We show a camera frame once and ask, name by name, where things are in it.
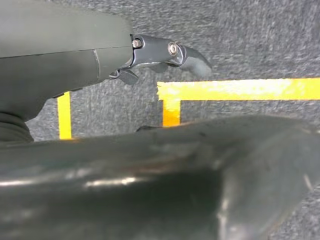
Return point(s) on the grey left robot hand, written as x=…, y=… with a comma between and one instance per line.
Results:
x=62, y=43

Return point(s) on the dark glossy robot body shell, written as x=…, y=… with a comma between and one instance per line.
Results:
x=149, y=182

